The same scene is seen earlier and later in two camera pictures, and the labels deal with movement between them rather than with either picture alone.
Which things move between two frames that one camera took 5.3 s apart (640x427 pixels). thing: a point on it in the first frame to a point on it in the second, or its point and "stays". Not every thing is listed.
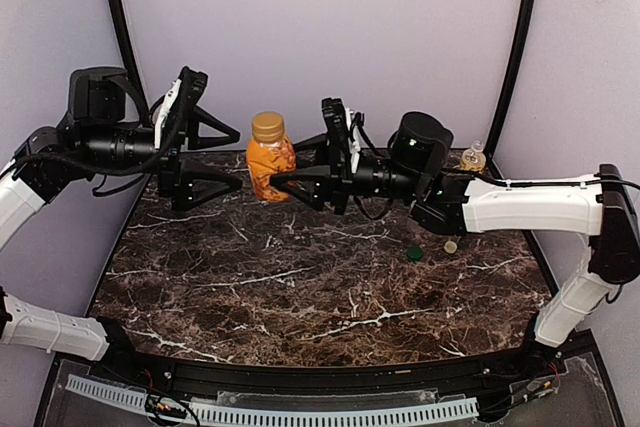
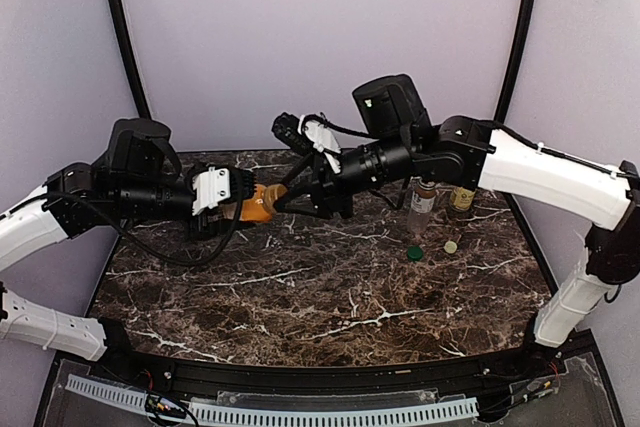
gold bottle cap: x=268 y=126 to x=273 y=192
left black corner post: x=125 y=36 stays
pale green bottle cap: x=450 y=247 stays
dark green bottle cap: x=415 y=253 stays
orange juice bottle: x=269 y=153 to x=253 y=209
